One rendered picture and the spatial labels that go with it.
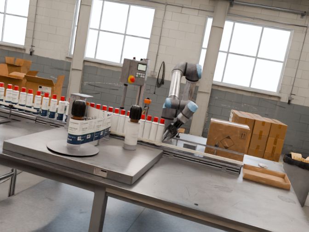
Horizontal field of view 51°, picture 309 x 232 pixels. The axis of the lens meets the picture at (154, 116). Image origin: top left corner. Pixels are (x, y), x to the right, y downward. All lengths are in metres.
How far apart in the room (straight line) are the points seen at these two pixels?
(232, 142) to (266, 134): 3.30
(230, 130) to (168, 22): 5.72
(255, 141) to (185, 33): 3.35
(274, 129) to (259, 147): 0.41
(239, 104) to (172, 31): 2.36
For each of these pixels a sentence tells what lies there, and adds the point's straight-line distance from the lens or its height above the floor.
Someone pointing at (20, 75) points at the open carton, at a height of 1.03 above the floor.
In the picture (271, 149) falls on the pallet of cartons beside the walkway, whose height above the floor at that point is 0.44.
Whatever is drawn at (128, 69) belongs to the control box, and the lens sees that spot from 2.46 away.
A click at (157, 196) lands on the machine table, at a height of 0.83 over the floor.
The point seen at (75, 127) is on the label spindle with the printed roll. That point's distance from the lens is 1.94.
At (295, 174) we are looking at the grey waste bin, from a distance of 4.61.
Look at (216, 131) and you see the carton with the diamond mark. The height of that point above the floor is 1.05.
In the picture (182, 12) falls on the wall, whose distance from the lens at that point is 8.02.
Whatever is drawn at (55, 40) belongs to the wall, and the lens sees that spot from 8.69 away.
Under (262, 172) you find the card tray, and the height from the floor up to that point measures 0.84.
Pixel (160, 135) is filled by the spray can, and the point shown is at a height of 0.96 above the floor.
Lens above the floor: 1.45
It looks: 8 degrees down
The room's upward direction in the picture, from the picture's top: 10 degrees clockwise
